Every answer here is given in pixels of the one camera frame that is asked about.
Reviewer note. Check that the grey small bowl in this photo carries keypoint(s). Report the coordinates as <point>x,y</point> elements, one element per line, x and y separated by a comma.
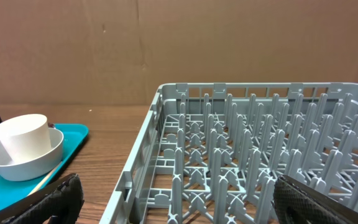
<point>14,171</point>

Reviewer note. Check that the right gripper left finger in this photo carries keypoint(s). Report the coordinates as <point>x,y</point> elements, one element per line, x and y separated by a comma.
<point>58,202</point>

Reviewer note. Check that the white cup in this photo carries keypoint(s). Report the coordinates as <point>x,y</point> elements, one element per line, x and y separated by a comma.
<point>25,137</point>

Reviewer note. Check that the wooden chopstick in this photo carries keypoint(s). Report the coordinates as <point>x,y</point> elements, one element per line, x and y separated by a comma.
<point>40,184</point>

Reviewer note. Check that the teal serving tray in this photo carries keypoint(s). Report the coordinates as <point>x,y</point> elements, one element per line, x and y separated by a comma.
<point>12,192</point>

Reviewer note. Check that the grey dishwasher rack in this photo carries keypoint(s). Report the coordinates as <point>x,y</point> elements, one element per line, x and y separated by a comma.
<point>215,150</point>

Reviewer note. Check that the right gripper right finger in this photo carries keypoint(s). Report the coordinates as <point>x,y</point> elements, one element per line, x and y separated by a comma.
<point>295,203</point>

